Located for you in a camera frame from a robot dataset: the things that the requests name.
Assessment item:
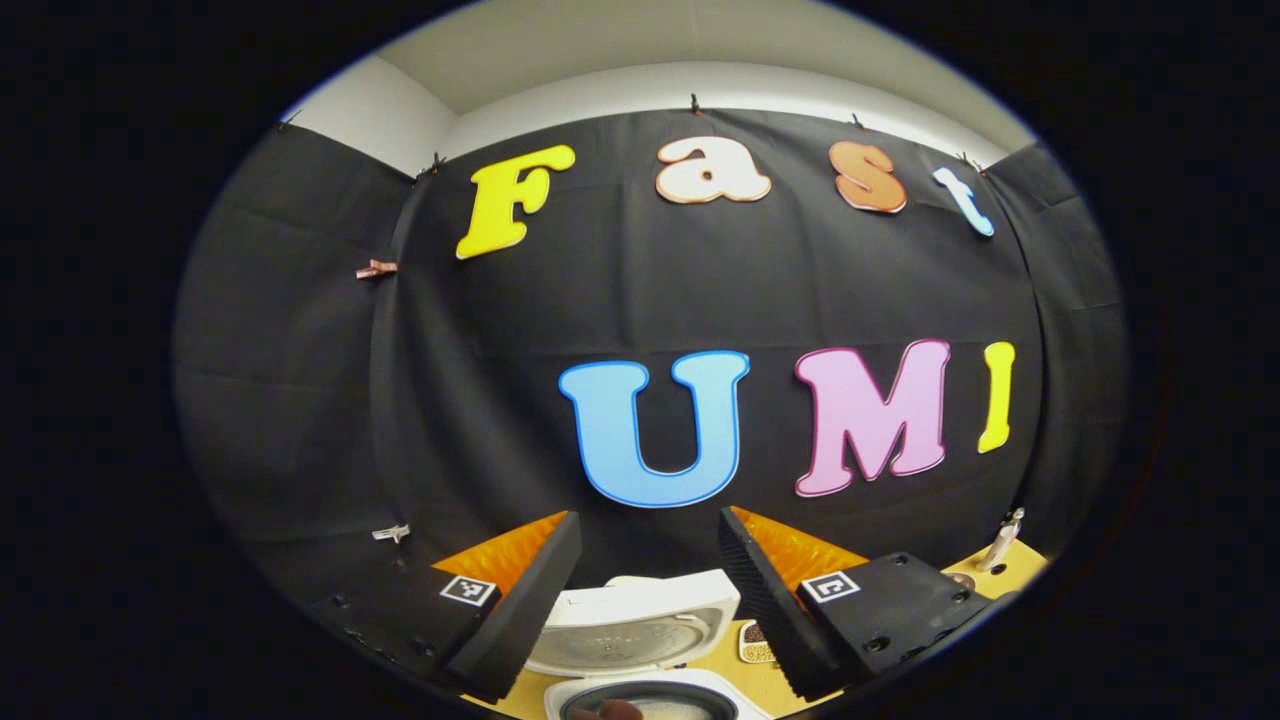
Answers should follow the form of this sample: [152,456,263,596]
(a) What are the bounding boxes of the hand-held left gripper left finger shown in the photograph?
[310,510,583,704]

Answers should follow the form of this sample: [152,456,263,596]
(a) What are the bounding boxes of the white divided grain dish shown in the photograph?
[738,620,779,666]

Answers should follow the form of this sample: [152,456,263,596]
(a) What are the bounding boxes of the white rice cooker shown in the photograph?
[522,568,771,720]

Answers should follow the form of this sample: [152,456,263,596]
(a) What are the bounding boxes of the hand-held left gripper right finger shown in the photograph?
[718,506,1016,701]

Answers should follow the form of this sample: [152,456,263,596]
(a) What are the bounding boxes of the small bottle with pink label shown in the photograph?
[978,507,1026,573]

